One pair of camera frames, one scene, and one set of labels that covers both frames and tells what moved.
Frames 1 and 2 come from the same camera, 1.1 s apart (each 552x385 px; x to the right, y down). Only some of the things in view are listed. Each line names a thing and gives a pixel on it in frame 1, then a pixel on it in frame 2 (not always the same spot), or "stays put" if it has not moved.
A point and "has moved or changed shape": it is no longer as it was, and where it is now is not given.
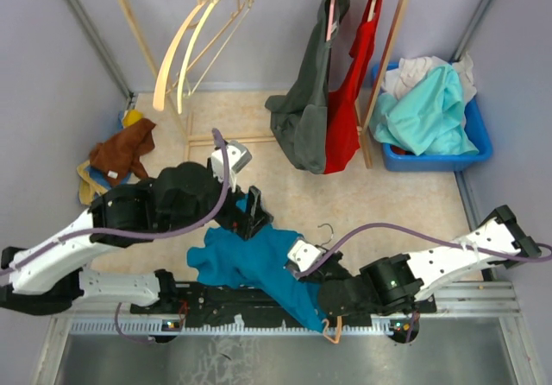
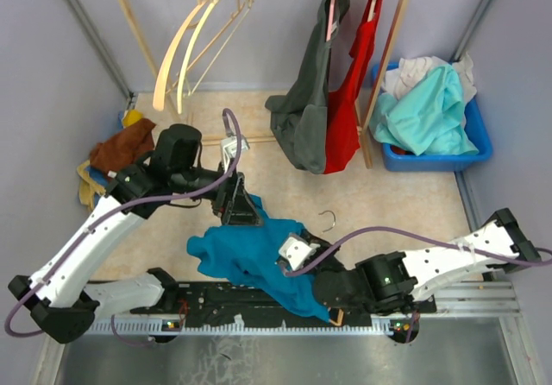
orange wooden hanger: x=338 y=318 → x=340 y=312
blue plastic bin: x=476 y=130 stays put
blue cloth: x=101 y=177 stays put
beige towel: x=88 y=186 stays put
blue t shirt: x=259 y=261 has moved or changed shape
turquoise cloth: x=426 y=119 stays put
